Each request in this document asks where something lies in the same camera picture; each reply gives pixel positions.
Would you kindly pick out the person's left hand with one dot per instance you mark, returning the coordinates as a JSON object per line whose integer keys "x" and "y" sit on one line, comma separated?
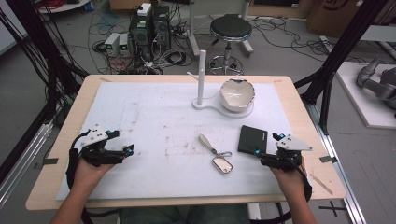
{"x": 87, "y": 175}

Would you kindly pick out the white stand with hook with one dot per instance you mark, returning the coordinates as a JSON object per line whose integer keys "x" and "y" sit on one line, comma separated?
{"x": 201, "y": 77}

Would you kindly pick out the white ceramic bowl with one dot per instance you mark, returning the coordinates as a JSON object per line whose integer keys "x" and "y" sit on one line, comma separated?
{"x": 237, "y": 95}

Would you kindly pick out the cardboard box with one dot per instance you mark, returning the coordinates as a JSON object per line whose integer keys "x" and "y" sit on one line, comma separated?
{"x": 339, "y": 17}

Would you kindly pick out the aluminium rail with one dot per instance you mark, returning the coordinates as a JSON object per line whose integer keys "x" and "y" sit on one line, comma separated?
{"x": 21, "y": 165}
{"x": 339, "y": 168}

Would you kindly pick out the thin wooden stick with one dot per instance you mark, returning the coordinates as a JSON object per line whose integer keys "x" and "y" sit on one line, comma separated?
{"x": 320, "y": 183}

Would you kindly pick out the white floor board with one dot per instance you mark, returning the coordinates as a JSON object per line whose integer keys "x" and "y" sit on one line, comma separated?
{"x": 361, "y": 105}

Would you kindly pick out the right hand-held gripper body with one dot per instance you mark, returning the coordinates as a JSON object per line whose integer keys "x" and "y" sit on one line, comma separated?
{"x": 289, "y": 155}

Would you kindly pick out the black round stool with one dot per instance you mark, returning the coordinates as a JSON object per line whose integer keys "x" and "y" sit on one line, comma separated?
{"x": 231, "y": 29}

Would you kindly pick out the dark wallet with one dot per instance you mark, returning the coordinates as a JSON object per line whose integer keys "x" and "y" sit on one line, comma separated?
{"x": 250, "y": 140}

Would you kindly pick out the white power supply unit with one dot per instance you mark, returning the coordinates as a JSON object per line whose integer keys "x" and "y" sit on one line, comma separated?
{"x": 124, "y": 43}
{"x": 111, "y": 43}

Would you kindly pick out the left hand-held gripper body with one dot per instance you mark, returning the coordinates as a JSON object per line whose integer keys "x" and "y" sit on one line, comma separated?
{"x": 93, "y": 138}

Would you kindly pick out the black tape cross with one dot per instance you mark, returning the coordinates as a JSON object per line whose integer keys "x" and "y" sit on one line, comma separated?
{"x": 332, "y": 208}

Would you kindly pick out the person's right hand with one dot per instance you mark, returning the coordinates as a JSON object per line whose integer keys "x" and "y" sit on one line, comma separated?
{"x": 291, "y": 182}

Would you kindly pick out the black computer tower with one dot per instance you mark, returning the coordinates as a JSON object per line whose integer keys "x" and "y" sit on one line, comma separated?
{"x": 140, "y": 37}
{"x": 161, "y": 26}

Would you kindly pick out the black frame strut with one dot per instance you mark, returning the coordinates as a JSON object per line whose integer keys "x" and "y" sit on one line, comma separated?
{"x": 40, "y": 43}
{"x": 342, "y": 46}

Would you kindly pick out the white table mat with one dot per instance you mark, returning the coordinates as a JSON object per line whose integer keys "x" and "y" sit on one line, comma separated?
{"x": 155, "y": 130}

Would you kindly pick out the black tape strip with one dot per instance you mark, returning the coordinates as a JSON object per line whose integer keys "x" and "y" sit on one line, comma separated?
{"x": 50, "y": 161}
{"x": 328, "y": 159}

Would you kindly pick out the person's legs in jeans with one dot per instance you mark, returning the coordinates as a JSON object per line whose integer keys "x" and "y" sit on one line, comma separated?
{"x": 183, "y": 214}

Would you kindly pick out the white box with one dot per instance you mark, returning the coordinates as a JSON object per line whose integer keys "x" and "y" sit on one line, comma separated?
{"x": 144, "y": 9}

